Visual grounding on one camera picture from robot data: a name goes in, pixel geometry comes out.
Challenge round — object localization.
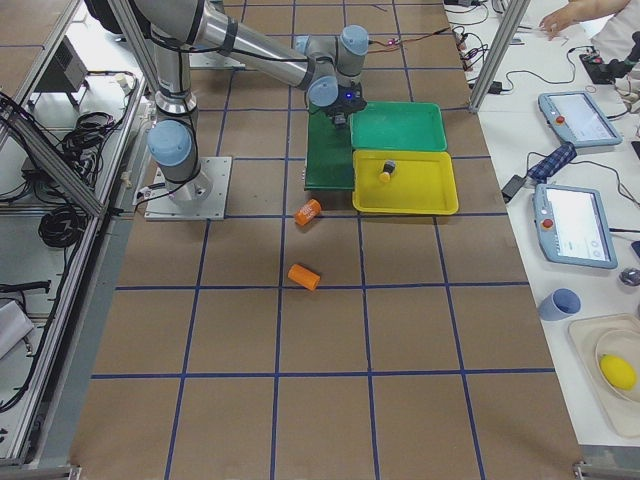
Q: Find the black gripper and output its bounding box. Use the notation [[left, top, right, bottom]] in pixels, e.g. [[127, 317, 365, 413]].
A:
[[324, 85, 367, 117]]

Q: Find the yellow mushroom push button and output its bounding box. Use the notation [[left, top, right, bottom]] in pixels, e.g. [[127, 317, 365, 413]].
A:
[[378, 159, 396, 183]]

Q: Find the labelled orange cylinder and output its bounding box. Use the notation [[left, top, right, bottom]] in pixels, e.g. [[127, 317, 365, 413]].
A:
[[294, 198, 322, 226]]

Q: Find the plain orange cylinder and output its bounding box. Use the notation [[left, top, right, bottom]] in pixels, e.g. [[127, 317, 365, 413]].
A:
[[287, 264, 321, 291]]

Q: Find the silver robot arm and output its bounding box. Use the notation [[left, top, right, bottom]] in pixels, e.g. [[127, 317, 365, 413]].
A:
[[136, 1, 369, 203]]

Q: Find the person's hand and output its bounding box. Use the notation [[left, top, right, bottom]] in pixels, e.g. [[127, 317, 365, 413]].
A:
[[539, 5, 576, 40]]

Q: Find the green plastic tray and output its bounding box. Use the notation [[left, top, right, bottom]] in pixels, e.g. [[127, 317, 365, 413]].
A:
[[350, 101, 448, 152]]

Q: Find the green conveyor belt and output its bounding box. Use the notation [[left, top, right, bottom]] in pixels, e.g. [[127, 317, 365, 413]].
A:
[[304, 106, 354, 191]]

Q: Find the small controller circuit board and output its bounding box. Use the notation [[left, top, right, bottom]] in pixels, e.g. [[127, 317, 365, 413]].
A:
[[385, 38, 399, 49]]

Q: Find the yellow plastic tray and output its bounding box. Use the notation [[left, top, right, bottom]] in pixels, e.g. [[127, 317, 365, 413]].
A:
[[352, 149, 459, 215]]

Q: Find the black power adapter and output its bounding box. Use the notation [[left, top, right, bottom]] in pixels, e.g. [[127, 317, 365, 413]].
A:
[[501, 175, 526, 204]]

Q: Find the folded blue umbrella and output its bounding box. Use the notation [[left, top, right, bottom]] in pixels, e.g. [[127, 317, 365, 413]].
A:
[[527, 142, 577, 183]]

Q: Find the far blue teach pendant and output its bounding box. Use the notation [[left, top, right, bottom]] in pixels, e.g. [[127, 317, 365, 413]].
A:
[[537, 91, 622, 149]]

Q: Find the blue teach pendant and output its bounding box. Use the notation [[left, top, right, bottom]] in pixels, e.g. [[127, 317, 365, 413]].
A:
[[537, 91, 622, 149], [532, 184, 618, 270]]

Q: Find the near blue teach pendant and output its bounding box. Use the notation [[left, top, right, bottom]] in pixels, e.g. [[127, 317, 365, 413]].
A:
[[532, 184, 618, 270]]

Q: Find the blue plastic cup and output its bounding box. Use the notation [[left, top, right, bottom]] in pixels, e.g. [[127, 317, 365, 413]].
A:
[[538, 288, 582, 321]]

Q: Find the beige tray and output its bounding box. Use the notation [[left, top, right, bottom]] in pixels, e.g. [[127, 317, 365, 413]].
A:
[[568, 314, 639, 438]]

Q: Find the white bowl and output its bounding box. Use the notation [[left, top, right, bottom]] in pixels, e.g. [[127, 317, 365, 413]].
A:
[[595, 329, 639, 403]]

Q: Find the yellow lemon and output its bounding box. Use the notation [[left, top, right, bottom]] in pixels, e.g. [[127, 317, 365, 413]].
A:
[[599, 354, 637, 391]]

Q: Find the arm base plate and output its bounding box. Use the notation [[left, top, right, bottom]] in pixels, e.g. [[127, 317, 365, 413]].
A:
[[143, 156, 232, 221], [189, 52, 246, 70]]

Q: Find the aluminium frame post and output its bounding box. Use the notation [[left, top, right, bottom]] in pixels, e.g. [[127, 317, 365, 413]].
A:
[[468, 0, 530, 113]]

